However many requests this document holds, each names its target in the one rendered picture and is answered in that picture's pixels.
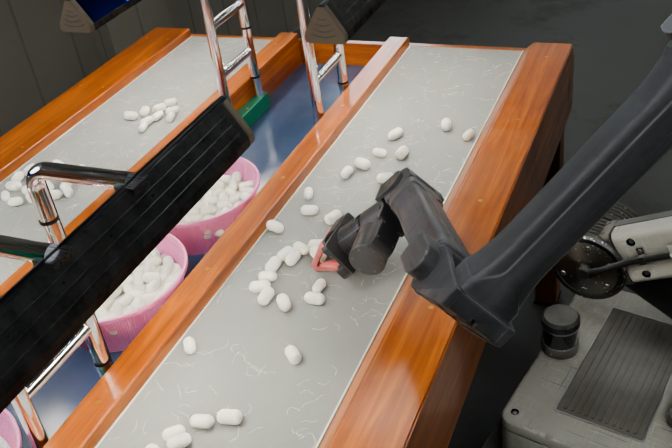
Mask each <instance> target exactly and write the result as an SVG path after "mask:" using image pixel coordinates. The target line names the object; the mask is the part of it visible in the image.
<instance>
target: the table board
mask: <svg viewBox="0 0 672 448"><path fill-rule="evenodd" d="M217 37H220V38H243V36H234V35H217ZM274 38H275V37H258V36H253V39H265V40H273V39H274ZM384 43H385V42H374V41H351V40H348V41H347V43H346V44H343V45H344V53H345V61H346V65H359V66H366V64H367V63H368V62H369V61H370V60H371V58H372V57H373V56H374V55H375V54H376V52H377V51H378V50H379V49H380V48H381V47H382V45H383V44H384ZM299 44H300V50H301V56H302V63H303V62H305V57H304V51H303V44H302V38H299ZM410 45H411V46H423V47H445V48H468V49H491V50H513V51H522V50H525V49H527V48H514V47H491V46H467V45H444V44H421V43H409V46H410ZM314 49H315V56H316V63H323V64H325V63H326V62H327V61H328V60H329V59H330V58H331V57H332V56H333V55H334V48H333V44H319V43H314ZM573 70H574V50H573V59H572V89H571V109H572V99H573Z"/></svg>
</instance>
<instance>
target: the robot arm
mask: <svg viewBox="0 0 672 448"><path fill-rule="evenodd" d="M671 148H672V40H671V41H670V42H669V43H668V44H667V45H666V46H665V49H664V52H663V54H662V55H661V57H660V58H659V60H658V62H657V63H656V65H655V66H654V67H653V69H652V70H651V72H650V73H649V74H648V76H647V77H646V78H645V80H644V81H643V82H642V83H641V85H640V86H639V87H638V88H637V89H636V90H635V91H634V93H633V94H632V95H631V96H630V97H629V98H628V99H627V100H626V101H625V102H624V103H623V104H622V105H621V106H620V107H619V108H618V109H617V110H616V112H615V113H614V114H613V115H612V116H611V117H610V118H609V119H608V120H607V121H606V122H605V123H604V124H603V125H602V126H601V127H600V128H599V129H598V130H597V131H596V133H595V134H594V135H593V136H592V137H591V138H590V139H589V140H588V141H587V142H586V143H585V144H584V145H583V146H582V147H581V148H580V149H579V150H578V151H577V153H576V154H575V155H574V156H573V157H572V158H571V159H570V160H569V161H568V162H567V163H566V164H565V165H564V166H563V167H562V168H561V169H560V170H559V171H558V172H557V174H556V175H555V176H554V177H553V178H552V179H551V180H550V181H549V182H548V183H547V184H546V185H545V186H544V187H543V188H542V189H541V190H540V191H539V192H538V193H537V195H536V196H535V197H534V198H533V199H532V200H531V201H530V202H529V203H528V204H527V205H526V206H525V207H524V208H523V209H522V210H521V211H520V212H519V213H518V215H517V216H516V217H515V218H514V219H513V220H512V221H511V222H510V223H509V224H508V225H507V226H506V227H505V228H504V229H503V230H502V231H501V232H500V233H499V234H498V235H497V236H496V237H495V238H493V239H492V240H491V241H490V242H489V243H488V244H486V245H485V246H484V247H482V248H481V249H480V250H478V251H477V252H476V253H474V254H473V255H470V254H469V253H468V251H467V249H466V248H465V246H464V244H463V243H462V241H461V239H460V237H459V236H458V234H457V232H456V230H455V229H454V227H453V225H452V223H451V222H450V220H449V218H448V216H447V215H446V213H445V211H444V210H443V208H442V207H443V202H444V201H445V200H444V198H443V196H442V195H441V193H439V192H438V191H437V190H436V189H434V188H433V187H432V186H431V185H429V184H428V183H427V182H426V181H424V180H423V179H422V178H421V177H419V176H418V175H417V174H416V173H414V172H413V171H412V170H410V169H409V168H408V167H405V168H404V169H402V170H401V171H400V170H398V171H397V172H395V173H394V174H393V175H392V176H391V177H390V178H389V179H388V180H386V181H385V182H384V183H383V184H382V185H381V186H380V188H379V190H378V193H377V195H376V198H375V200H376V201H377V202H376V203H375V204H373V205H372V206H370V207H369V208H368V209H366V210H365V211H363V212H362V213H361V214H359V215H358V216H356V217H355V218H354V217H353V216H352V215H351V214H350V213H346V214H345V215H343V216H341V217H340V218H339V219H337V220H336V221H335V223H334V224H333V226H332V227H331V228H330V229H329V230H328V232H327V233H326V235H325V237H324V238H323V239H322V241H321V242H320V244H319V247H318V249H317V252H316V254H315V256H314V259H313V261H312V263H311V267H312V268H313V269H314V270H315V271H337V273H338V274H339V275H340V276H341V277H342V278H343V279H346V278H347V277H349V276H351V275H352V274H353V273H354V272H355V271H356V270H357V271H359V272H361V273H363V274H367V275H376V274H379V273H381V272H382V271H383V270H384V268H385V266H386V263H387V261H388V258H389V257H390V256H391V254H392V253H393V251H394V249H395V247H396V244H397V242H398V239H399V237H403V236H404V235H405V237H406V240H407V243H408V246H407V247H406V248H405V250H404V251H403V253H402V254H401V255H400V259H401V262H402V265H403V268H404V271H405V272H406V273H408V274H409V275H410V276H411V277H412V280H411V287H412V288H413V289H415V290H414V291H415V292H416V293H417V294H418V295H420V296H422V297H423V298H425V299H426V300H427V301H429V302H430V303H432V304H434V305H436V306H437V307H438V308H440V309H441V310H442V311H444V312H445V313H446V314H447V315H449V316H450V317H451V318H453V319H454V320H455V321H457V323H458V324H459V325H460V326H462V328H463V329H464V330H466V331H467V332H469V333H471V334H473V335H475V336H477V337H479V338H481V339H483V340H484V341H486V342H488V343H490V344H492V345H494V346H496V347H498V348H500V347H502V346H503V345H504V344H505V343H506V342H507V341H508V340H509V339H510V338H511V337H512V336H513V335H514V334H515V330H514V328H513V325H512V322H511V321H512V320H513V319H514V318H515V317H516V316H517V315H518V311H519V309H520V308H521V306H522V305H523V303H524V301H525V300H526V299H527V297H528V296H529V294H530V293H531V292H532V290H533V289H534V288H535V286H536V285H537V284H538V283H539V282H540V280H541V279H542V278H543V277H544V276H545V275H546V274H547V273H548V272H549V271H550V270H551V269H552V268H553V267H554V266H555V265H556V264H557V263H558V262H559V261H560V260H561V259H562V258H563V257H564V256H565V255H566V254H567V253H568V252H569V251H570V250H571V249H572V248H573V247H574V246H575V245H576V244H577V243H578V242H579V241H580V240H581V238H582V237H583V236H584V235H585V234H586V233H587V232H588V231H589V230H590V229H591V228H592V227H593V226H594V225H595V224H596V223H597V222H598V221H599V220H600V219H601V218H602V217H603V216H604V215H605V214H606V213H607V212H608V211H609V210H610V209H611V208H612V207H613V206H614V205H615V204H616V203H617V202H618V201H619V200H620V199H621V198H622V197H623V196H624V195H625V194H626V193H627V192H628V191H629V190H630V189H631V188H632V187H633V186H634V185H635V184H636V183H637V182H638V181H639V180H640V179H641V178H642V177H643V176H644V175H645V174H646V173H647V172H648V171H649V170H650V169H651V168H652V167H653V166H654V165H655V164H656V163H657V162H658V161H659V160H660V159H661V158H662V157H663V156H664V155H665V154H666V153H667V152H668V151H669V150H670V149H671ZM323 253H324V254H325V255H326V256H327V257H328V258H329V257H331V256H332V257H333V258H334V259H332V260H330V261H326V262H322V263H321V262H320V259H321V257H322V255H323Z"/></svg>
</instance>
